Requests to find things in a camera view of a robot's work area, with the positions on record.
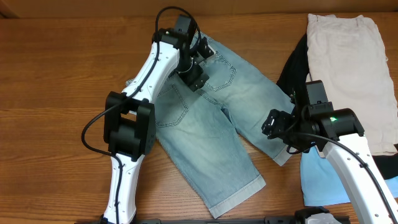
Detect light blue denim shorts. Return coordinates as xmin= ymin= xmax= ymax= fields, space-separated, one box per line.
xmin=155 ymin=39 xmax=293 ymax=218

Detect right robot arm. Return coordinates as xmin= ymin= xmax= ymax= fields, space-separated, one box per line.
xmin=262 ymin=80 xmax=397 ymax=223

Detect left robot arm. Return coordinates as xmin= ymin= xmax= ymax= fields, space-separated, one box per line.
xmin=100 ymin=14 xmax=215 ymax=223

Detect light blue shirt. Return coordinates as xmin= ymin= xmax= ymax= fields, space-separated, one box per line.
xmin=300 ymin=147 xmax=397 ymax=207

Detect beige shorts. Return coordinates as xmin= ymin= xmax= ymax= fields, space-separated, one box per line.
xmin=307 ymin=14 xmax=397 ymax=156

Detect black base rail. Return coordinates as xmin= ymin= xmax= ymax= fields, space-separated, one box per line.
xmin=131 ymin=216 xmax=296 ymax=224

